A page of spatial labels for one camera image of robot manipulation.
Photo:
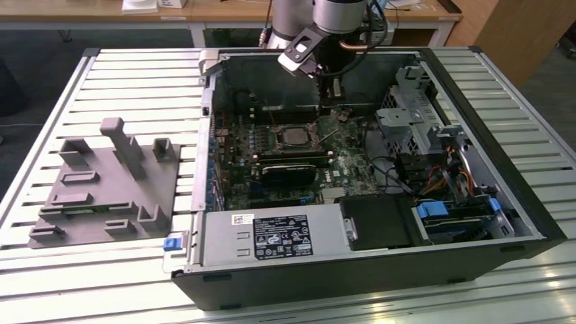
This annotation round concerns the black RAM slot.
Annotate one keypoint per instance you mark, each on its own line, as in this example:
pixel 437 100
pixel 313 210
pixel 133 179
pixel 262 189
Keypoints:
pixel 293 159
pixel 293 117
pixel 293 153
pixel 293 121
pixel 293 156
pixel 293 110
pixel 293 114
pixel 293 163

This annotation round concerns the silver chipset heatsink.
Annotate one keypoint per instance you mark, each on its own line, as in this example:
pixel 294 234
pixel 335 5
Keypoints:
pixel 334 194

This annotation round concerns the hard disk in blue carrier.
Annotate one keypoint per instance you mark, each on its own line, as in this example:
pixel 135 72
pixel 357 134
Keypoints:
pixel 433 209

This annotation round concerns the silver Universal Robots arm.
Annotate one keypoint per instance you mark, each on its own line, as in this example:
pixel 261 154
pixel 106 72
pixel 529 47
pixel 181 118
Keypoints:
pixel 289 17

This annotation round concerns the silver CPU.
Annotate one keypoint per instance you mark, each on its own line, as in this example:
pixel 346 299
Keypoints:
pixel 295 135

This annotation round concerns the grey parts rack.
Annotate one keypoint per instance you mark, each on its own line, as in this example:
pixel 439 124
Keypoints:
pixel 117 202

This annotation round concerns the CPU socket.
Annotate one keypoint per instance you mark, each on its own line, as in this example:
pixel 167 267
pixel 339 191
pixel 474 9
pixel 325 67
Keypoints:
pixel 297 147

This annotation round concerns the black graphics card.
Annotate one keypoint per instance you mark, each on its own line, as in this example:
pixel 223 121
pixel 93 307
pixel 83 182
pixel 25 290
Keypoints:
pixel 289 177

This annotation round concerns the black plastic cover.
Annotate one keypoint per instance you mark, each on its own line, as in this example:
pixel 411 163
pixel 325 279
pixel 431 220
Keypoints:
pixel 378 222

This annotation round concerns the green motherboard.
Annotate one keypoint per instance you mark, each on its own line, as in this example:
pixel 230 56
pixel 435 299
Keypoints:
pixel 355 168

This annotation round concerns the wooden desk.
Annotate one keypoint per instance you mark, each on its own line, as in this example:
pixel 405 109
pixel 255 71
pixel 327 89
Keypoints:
pixel 45 17

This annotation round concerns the blue plastic clip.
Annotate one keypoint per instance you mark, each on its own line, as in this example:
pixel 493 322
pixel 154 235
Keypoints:
pixel 495 206

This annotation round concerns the wooden cabinet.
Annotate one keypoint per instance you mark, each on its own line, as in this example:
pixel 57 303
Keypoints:
pixel 518 33

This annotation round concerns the green RAM stick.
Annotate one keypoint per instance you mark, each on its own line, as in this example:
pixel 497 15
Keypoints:
pixel 83 211

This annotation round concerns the black PC case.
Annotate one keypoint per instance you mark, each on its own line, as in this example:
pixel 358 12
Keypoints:
pixel 315 290

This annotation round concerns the white labelled box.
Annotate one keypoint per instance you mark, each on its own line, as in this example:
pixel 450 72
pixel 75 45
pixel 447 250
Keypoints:
pixel 174 4

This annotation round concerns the silver power supply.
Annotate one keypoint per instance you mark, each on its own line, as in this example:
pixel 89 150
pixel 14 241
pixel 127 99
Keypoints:
pixel 221 236

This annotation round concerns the silver metal drive cage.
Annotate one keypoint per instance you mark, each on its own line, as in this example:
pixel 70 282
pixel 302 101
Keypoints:
pixel 397 135

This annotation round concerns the blue case latch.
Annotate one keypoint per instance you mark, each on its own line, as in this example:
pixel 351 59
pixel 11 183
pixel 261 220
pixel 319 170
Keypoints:
pixel 174 244

